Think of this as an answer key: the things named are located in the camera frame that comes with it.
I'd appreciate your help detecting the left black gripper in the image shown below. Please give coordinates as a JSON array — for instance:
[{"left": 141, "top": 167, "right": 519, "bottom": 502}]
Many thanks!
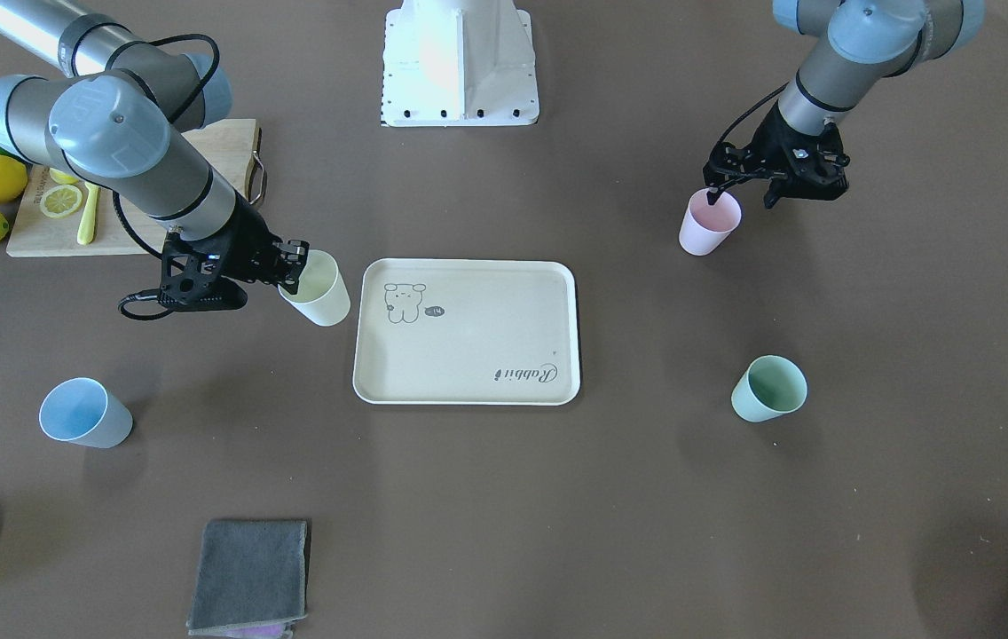
[{"left": 704, "top": 106, "right": 850, "bottom": 209}]

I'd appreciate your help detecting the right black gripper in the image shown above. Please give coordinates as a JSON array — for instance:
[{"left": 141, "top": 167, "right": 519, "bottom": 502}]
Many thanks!
[{"left": 158, "top": 197, "right": 310, "bottom": 312}]

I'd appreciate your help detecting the cream cup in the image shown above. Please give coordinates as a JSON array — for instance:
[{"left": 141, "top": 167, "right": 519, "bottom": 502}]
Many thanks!
[{"left": 277, "top": 249, "right": 350, "bottom": 327}]

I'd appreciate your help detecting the pink cup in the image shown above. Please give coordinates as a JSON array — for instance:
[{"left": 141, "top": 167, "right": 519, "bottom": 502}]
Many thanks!
[{"left": 679, "top": 187, "right": 743, "bottom": 256}]

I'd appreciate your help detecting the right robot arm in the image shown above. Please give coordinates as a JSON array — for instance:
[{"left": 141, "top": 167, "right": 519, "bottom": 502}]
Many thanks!
[{"left": 0, "top": 1, "right": 309, "bottom": 315}]

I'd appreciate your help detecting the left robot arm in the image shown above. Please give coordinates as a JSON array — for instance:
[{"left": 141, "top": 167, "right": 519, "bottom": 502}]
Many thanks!
[{"left": 703, "top": 1, "right": 986, "bottom": 208}]

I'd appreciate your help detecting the cream rabbit tray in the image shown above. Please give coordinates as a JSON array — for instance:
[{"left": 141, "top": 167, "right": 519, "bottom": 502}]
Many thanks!
[{"left": 351, "top": 258, "right": 581, "bottom": 406}]

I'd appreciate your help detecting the green cup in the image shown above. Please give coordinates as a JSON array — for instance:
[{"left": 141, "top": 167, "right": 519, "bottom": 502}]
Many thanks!
[{"left": 730, "top": 353, "right": 808, "bottom": 423}]

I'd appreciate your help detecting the yellow plastic knife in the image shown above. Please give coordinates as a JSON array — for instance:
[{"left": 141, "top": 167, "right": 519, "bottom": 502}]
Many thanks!
[{"left": 75, "top": 182, "right": 101, "bottom": 246}]

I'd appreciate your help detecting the wooden cutting board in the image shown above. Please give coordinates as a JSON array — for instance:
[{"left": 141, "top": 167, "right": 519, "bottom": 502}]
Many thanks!
[{"left": 6, "top": 119, "right": 262, "bottom": 258}]

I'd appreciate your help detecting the lemon slice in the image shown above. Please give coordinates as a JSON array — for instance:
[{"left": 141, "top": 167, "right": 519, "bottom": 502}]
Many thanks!
[
  {"left": 47, "top": 169, "right": 81, "bottom": 185},
  {"left": 38, "top": 185, "right": 85, "bottom": 219}
]

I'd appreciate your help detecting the blue cup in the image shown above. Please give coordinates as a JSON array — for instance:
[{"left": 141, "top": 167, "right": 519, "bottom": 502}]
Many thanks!
[{"left": 38, "top": 377, "right": 132, "bottom": 448}]

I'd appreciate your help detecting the grey folded cloth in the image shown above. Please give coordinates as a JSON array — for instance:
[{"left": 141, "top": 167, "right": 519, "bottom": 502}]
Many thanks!
[{"left": 186, "top": 519, "right": 308, "bottom": 638}]

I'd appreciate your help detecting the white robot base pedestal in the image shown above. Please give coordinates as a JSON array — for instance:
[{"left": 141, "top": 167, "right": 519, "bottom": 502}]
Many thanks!
[{"left": 380, "top": 1, "right": 540, "bottom": 127}]

